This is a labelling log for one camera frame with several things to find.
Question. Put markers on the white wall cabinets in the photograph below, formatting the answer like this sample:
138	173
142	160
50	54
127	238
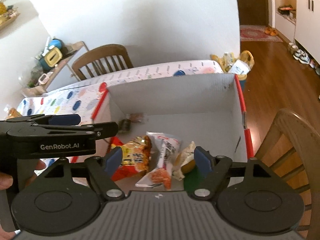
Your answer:
304	29

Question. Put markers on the entry door rug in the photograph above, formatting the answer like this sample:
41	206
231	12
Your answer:
255	33

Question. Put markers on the yellow plastic bag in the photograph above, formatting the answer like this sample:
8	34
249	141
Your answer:
239	66

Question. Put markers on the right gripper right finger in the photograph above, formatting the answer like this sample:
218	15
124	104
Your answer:
214	171

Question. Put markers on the white long snack packet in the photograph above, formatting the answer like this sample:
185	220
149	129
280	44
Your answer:
165	147

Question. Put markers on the white pink timer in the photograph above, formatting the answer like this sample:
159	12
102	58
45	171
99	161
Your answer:
44	78

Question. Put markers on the wooden wall shelf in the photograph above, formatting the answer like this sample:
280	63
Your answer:
6	21

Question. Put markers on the red cardboard box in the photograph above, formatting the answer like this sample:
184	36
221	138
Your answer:
206	109

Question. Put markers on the dark green black packet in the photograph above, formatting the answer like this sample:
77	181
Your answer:
124	126

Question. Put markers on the orange tea bottle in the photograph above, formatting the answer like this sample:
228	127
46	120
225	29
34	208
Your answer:
13	113

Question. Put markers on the clear glass vase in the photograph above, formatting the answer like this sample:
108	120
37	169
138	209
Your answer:
29	75

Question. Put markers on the person left hand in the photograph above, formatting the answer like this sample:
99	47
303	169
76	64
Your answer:
6	182

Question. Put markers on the dark green snack packet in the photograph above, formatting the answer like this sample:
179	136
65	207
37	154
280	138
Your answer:
192	180

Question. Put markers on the wooden chair right side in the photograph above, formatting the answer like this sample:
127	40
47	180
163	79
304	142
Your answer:
291	149

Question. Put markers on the pair of sneakers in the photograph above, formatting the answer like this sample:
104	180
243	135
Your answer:
301	56

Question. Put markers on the orange yellow chips bag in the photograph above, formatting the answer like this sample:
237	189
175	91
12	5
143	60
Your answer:
135	157

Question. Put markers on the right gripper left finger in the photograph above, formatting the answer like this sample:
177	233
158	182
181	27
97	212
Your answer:
100	171

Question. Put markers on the wooden side cabinet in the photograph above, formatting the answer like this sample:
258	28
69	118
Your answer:
38	90

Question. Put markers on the clear pastry packet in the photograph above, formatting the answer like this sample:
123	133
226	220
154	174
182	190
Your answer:
185	162

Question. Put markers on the orange slippers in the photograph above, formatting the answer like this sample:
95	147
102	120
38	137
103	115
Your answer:
271	31

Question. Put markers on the yellow teal tissue holder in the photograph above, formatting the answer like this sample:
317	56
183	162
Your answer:
50	59

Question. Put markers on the wooden chair far side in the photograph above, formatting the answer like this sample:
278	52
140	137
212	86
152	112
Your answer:
102	60

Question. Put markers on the wooden chair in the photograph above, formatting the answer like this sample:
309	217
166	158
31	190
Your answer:
291	149
102	60

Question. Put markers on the balloon pattern tablecloth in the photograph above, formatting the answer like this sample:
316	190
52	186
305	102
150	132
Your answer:
66	100

